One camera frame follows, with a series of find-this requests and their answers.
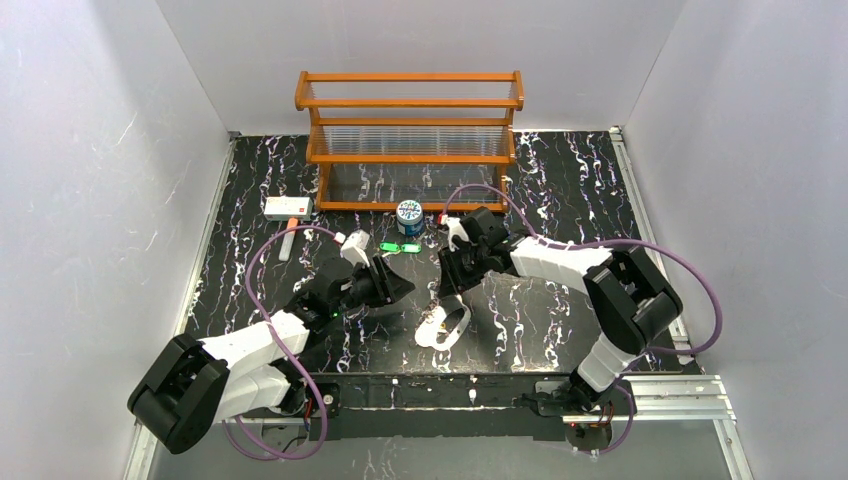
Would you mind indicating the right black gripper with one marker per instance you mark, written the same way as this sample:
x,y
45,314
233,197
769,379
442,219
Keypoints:
x,y
452,261

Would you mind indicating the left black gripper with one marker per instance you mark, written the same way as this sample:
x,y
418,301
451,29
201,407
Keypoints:
x,y
380,282

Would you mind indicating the large silver carabiner keyring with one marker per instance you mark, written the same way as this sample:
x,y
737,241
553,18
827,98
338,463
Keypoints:
x,y
443,324

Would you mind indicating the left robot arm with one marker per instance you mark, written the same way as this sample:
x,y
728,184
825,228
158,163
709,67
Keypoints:
x,y
196,383

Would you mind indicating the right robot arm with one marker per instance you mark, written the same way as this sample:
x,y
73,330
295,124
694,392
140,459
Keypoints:
x,y
632,300

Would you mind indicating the green key tag left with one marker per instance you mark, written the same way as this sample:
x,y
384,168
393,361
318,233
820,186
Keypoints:
x,y
389,248

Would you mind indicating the green key tag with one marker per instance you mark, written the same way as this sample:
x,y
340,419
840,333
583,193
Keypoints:
x,y
411,248
389,248

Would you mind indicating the green key tag right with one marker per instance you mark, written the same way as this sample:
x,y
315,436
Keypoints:
x,y
411,248

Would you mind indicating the blue round jar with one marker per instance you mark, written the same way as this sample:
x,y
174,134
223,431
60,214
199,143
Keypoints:
x,y
409,218

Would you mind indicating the orange white tube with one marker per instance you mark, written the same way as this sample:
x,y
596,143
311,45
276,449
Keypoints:
x,y
288,240

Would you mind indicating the white red small box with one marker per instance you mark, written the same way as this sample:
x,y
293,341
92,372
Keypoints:
x,y
283,208

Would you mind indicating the orange wooden shelf rack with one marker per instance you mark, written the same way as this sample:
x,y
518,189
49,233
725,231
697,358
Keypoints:
x,y
445,140

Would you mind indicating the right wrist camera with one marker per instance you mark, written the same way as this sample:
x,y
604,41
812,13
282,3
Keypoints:
x,y
456,233

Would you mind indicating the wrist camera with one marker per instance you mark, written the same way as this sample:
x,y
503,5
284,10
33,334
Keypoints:
x,y
456,233
353,249

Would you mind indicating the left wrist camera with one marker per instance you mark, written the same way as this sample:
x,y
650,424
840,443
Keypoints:
x,y
353,249

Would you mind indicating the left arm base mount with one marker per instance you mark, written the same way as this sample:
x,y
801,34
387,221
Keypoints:
x,y
301,402

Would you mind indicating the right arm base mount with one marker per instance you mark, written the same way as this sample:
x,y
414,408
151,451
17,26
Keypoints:
x,y
558,404

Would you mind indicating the aluminium frame rail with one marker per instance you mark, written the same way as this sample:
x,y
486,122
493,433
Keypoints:
x,y
657,396

